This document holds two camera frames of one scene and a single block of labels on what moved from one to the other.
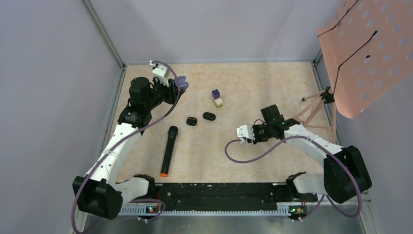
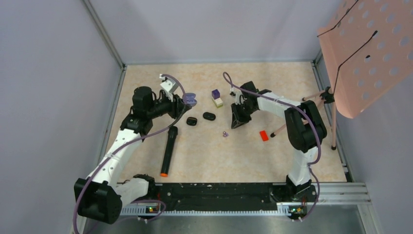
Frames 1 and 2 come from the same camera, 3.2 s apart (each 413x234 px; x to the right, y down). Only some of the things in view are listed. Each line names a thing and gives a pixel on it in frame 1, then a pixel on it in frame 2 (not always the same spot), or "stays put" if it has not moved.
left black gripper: x=173 y=92 to x=178 y=107
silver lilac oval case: x=183 y=84 to x=190 y=99
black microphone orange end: x=172 y=132 stays put
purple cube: x=215 y=97 stays put
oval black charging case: x=209 y=116 stays put
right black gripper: x=257 y=139 to x=237 y=120
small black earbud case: x=191 y=121 stays put
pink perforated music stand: x=368 y=45 stays put
